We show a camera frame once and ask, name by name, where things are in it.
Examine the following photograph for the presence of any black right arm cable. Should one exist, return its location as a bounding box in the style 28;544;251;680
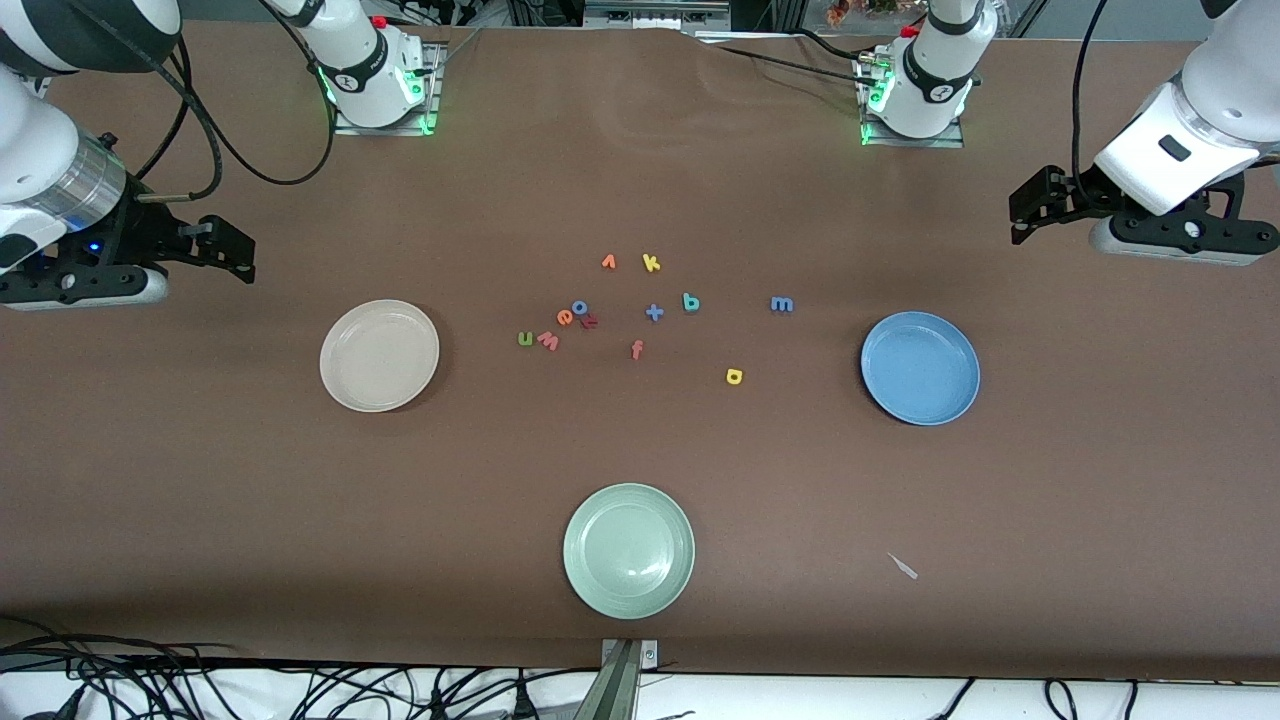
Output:
60;0;337;204

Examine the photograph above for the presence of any orange brown dried plant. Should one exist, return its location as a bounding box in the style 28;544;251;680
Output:
825;0;901;26

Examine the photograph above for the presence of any thin black cable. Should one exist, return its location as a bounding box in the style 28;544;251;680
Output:
700;30;869;81

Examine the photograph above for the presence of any beige brown plate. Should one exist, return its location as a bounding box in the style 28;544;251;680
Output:
320;299;441;413

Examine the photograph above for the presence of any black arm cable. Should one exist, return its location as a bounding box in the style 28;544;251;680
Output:
60;0;337;204
1072;0;1113;201

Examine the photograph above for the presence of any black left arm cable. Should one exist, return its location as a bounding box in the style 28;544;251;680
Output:
1072;0;1113;201

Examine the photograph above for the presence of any pale green plate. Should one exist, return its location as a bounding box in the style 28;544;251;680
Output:
562;483;696;621

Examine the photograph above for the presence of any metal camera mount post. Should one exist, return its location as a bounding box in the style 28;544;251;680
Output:
575;638;659;720

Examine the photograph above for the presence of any grey metal frame piece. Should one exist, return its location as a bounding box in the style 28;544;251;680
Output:
585;0;731;31

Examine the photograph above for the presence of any blue plate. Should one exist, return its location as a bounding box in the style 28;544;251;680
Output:
861;311;981;427

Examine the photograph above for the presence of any brown table cover sheet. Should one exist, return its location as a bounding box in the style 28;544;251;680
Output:
0;20;1280;681

